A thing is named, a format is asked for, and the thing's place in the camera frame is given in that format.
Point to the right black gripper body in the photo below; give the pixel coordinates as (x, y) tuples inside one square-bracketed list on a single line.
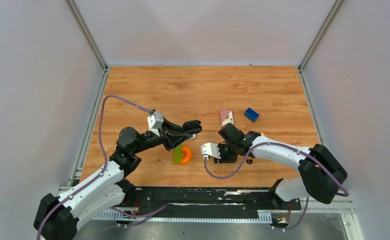
[(228, 154)]

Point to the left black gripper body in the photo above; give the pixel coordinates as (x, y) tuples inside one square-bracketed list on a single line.
[(164, 133)]

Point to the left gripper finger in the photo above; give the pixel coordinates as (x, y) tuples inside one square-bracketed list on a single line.
[(171, 126), (178, 139)]

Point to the black earbud case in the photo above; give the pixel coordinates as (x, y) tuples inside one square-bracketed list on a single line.
[(192, 127)]

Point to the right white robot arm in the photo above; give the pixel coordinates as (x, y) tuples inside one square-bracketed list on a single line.
[(321, 175)]

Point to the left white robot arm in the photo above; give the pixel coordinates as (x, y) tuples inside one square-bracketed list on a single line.
[(61, 217)]

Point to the green toy brick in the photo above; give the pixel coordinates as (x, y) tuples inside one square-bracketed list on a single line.
[(177, 155)]

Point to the playing card box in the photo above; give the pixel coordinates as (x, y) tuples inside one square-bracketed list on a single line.
[(226, 116)]

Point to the blue toy brick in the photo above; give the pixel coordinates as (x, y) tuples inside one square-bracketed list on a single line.
[(251, 114)]

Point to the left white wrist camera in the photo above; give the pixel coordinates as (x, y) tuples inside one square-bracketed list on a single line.
[(155, 121)]

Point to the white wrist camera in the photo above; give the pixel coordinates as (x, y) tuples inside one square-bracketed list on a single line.
[(155, 121), (210, 150)]

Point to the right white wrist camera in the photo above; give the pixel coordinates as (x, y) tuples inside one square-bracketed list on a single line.
[(210, 150)]

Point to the orange half ring block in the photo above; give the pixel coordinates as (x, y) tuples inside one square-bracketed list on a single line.
[(187, 155)]

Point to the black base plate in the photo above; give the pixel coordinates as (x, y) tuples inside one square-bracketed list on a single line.
[(203, 201)]

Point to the slotted cable duct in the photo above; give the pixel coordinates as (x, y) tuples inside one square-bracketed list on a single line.
[(259, 217)]

